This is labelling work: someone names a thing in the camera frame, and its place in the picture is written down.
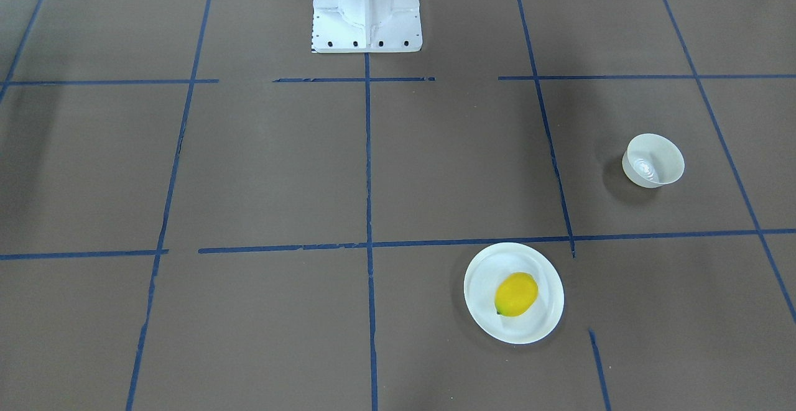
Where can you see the white plastic bowl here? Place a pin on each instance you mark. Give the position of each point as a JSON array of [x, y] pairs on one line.
[[651, 161]]

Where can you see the yellow lemon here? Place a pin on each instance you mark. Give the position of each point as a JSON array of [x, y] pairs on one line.
[[516, 294]]

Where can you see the white round plate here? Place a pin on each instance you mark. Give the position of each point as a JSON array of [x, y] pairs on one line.
[[493, 265]]

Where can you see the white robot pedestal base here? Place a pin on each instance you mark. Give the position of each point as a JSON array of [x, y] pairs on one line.
[[344, 26]]

